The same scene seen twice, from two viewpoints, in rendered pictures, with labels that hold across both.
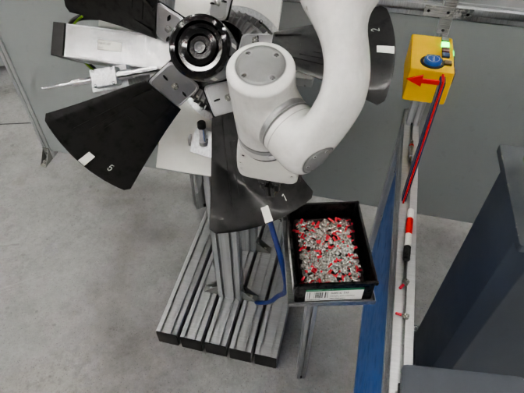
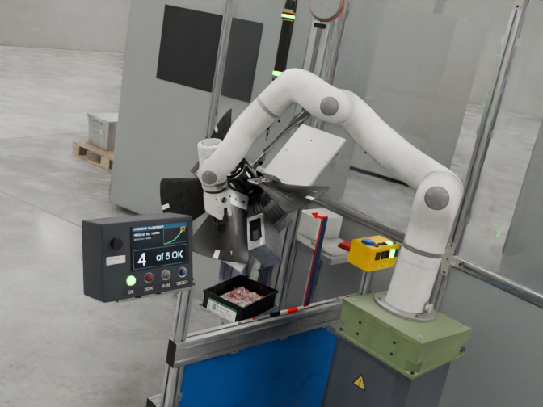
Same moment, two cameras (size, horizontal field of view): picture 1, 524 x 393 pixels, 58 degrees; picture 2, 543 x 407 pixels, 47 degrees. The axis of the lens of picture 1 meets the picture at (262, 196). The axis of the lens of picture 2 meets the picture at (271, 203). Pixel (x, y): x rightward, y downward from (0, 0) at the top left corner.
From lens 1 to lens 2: 1.62 m
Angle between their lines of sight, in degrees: 41
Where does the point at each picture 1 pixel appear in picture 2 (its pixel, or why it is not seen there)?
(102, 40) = not seen: hidden behind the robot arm
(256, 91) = (201, 146)
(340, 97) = (219, 152)
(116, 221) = not seen: hidden behind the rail
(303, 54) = (273, 186)
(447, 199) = not seen: outside the picture
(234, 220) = (199, 247)
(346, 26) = (234, 132)
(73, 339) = (98, 379)
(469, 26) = (461, 274)
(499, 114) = (484, 366)
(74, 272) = (134, 353)
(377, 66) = (299, 201)
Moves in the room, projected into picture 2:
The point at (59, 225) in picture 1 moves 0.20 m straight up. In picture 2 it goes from (151, 328) to (156, 296)
